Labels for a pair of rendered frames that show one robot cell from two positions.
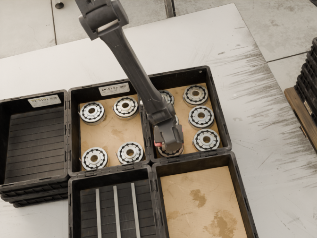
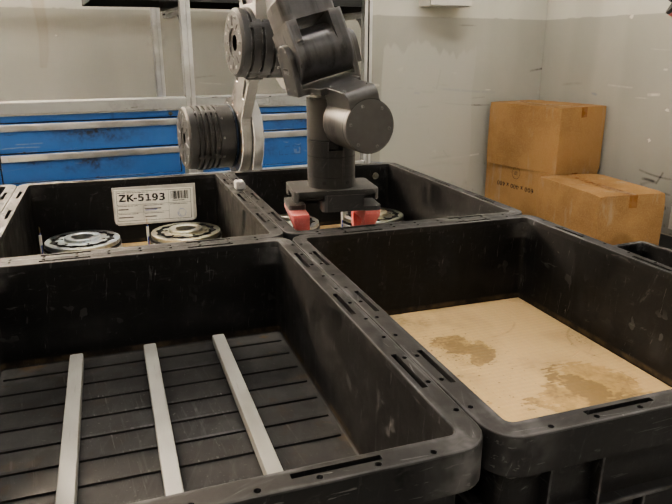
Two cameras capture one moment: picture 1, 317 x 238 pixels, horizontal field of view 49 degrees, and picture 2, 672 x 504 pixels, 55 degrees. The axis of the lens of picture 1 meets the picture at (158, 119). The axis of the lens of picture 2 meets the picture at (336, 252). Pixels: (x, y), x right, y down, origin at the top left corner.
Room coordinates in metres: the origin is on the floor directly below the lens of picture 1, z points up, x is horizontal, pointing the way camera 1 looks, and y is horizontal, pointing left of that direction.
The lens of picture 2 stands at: (-0.12, 0.22, 1.12)
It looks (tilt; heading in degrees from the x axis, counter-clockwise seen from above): 17 degrees down; 341
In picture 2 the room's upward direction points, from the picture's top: straight up
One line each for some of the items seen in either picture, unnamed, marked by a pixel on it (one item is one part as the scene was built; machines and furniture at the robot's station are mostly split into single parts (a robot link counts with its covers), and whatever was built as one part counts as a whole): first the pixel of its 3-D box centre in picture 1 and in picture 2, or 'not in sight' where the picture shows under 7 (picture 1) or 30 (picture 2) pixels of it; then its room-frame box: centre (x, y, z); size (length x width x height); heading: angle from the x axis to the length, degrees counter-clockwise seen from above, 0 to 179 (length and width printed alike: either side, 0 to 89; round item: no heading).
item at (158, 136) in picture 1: (168, 130); (331, 169); (0.61, -0.03, 0.98); 0.10 x 0.07 x 0.07; 84
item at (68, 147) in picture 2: not in sight; (97, 183); (2.66, 0.28, 0.60); 0.72 x 0.03 x 0.56; 96
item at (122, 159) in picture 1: (130, 153); not in sight; (0.60, 0.13, 0.86); 0.10 x 0.10 x 0.01
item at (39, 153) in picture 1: (35, 143); not in sight; (0.71, 0.50, 0.87); 0.40 x 0.30 x 0.11; 0
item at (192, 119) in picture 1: (201, 116); not in sight; (0.71, -0.17, 0.86); 0.10 x 0.10 x 0.01
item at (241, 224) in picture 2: (109, 130); (135, 253); (0.71, 0.20, 0.87); 0.40 x 0.30 x 0.11; 0
